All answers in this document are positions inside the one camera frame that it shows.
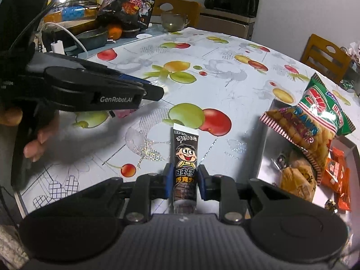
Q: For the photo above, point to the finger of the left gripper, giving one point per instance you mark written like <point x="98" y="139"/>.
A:
<point x="153" y="92"/>

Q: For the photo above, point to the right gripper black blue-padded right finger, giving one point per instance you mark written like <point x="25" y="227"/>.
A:
<point x="224" y="190"/>

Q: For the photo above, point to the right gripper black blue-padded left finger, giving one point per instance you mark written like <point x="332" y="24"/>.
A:
<point x="146" y="188"/>

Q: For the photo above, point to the chocolate tube cartoon face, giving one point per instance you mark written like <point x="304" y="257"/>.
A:
<point x="185" y="160"/>

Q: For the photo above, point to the brown paper cracker bag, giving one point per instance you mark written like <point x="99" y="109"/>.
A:
<point x="298" y="179"/>

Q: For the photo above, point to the gold brown candy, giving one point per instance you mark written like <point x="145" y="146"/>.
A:
<point x="330" y="205"/>

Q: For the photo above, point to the white charger front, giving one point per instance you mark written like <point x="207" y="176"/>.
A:
<point x="57" y="47"/>

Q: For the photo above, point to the orange fruit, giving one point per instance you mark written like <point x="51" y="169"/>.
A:
<point x="114" y="32"/>

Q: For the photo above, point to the glass cup green tint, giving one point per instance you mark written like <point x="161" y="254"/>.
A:
<point x="174" y="22"/>

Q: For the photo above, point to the fruit pattern tablecloth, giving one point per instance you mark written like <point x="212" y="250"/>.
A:
<point x="215" y="83"/>

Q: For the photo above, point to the dark metal pan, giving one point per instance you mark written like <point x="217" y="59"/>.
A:
<point x="93" y="39"/>

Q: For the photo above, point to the blue package on windowsill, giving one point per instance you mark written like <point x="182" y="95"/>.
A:
<point x="73" y="13"/>

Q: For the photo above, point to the black instant noodle bag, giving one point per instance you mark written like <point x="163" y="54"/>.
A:
<point x="127" y="13"/>

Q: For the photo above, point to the wooden chair behind table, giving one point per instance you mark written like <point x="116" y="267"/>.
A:
<point x="188" y="9"/>

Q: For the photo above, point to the green prawn cracker bag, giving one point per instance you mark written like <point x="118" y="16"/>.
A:
<point x="312" y="124"/>

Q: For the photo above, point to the black water dispenser machine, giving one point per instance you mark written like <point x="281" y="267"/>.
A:
<point x="232" y="17"/>

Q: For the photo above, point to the orange snack packets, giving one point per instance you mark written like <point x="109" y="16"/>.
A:
<point x="337" y="177"/>

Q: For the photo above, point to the wooden chair right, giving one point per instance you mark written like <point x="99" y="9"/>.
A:
<point x="326" y="58"/>

